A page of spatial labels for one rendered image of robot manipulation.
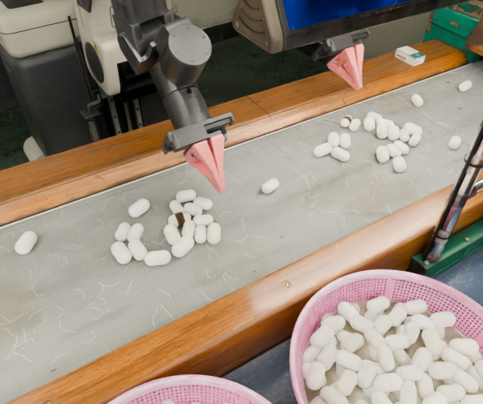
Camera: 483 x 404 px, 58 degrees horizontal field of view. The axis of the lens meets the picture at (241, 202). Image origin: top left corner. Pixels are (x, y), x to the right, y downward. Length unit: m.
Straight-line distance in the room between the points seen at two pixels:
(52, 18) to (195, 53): 0.85
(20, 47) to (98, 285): 0.90
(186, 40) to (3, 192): 0.39
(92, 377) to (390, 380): 0.33
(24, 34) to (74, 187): 0.70
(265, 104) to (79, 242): 0.46
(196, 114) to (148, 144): 0.21
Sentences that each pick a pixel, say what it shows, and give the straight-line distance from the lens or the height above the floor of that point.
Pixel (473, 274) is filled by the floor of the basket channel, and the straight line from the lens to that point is 0.79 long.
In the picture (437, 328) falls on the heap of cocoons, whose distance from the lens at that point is 0.63.
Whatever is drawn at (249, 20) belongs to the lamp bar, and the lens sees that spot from 0.48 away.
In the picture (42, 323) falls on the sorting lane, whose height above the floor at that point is 0.74.
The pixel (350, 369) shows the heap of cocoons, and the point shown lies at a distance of 0.56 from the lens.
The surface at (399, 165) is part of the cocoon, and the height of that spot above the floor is 0.76.
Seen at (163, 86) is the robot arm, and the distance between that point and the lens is 0.65.
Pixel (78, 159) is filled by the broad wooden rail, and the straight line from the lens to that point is 0.81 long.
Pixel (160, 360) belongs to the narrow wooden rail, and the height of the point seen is 0.77.
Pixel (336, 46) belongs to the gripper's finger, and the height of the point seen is 0.89.
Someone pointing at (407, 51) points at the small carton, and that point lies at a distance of 1.16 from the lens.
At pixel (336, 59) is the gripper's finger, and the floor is 0.85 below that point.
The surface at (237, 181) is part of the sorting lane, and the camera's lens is 0.75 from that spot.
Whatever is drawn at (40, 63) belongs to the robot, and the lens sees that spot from 1.43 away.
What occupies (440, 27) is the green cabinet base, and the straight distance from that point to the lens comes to 1.32.
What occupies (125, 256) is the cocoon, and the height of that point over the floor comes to 0.76.
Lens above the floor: 1.23
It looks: 43 degrees down
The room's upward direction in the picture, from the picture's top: straight up
